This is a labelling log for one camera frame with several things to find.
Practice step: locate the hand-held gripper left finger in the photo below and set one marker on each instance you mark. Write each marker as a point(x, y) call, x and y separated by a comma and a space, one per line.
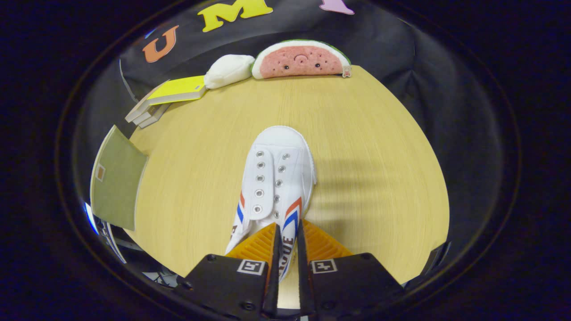
point(272, 276)

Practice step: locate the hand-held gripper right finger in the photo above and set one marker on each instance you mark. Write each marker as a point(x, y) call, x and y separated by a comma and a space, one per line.
point(304, 276)

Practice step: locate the white canvas shoe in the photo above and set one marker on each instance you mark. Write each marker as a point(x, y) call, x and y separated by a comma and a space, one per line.
point(279, 151)

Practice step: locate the green fabric storage box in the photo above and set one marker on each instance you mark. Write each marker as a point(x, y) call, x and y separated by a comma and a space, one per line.
point(118, 187)

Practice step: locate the grey book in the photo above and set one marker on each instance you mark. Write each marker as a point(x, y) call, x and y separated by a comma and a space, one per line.
point(154, 118)

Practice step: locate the white plush toy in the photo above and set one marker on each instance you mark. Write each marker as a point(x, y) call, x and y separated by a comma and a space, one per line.
point(227, 70)

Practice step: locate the watermelon slice plush toy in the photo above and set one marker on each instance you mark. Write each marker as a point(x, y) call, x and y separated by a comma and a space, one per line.
point(301, 60)

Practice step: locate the black backdrop cloth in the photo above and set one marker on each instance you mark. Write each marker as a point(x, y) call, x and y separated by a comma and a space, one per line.
point(379, 44)

